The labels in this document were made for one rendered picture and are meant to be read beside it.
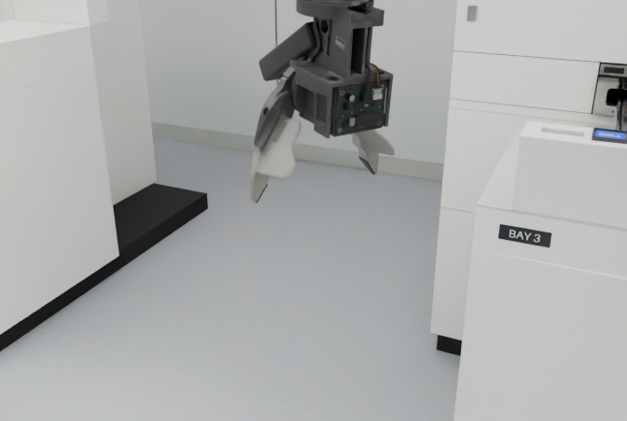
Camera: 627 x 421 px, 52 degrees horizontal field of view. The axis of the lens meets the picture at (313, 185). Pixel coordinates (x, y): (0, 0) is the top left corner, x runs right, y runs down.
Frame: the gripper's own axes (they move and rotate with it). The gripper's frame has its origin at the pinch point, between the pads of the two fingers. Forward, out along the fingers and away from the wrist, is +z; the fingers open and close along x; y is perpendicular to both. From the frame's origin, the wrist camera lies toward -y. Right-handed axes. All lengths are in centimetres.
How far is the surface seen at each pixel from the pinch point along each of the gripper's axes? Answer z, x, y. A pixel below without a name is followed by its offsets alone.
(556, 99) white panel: 19, 104, -48
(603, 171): 12, 59, -3
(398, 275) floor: 111, 113, -107
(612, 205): 18, 60, -1
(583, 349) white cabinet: 46, 60, 1
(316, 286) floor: 112, 81, -118
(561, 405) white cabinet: 60, 59, 0
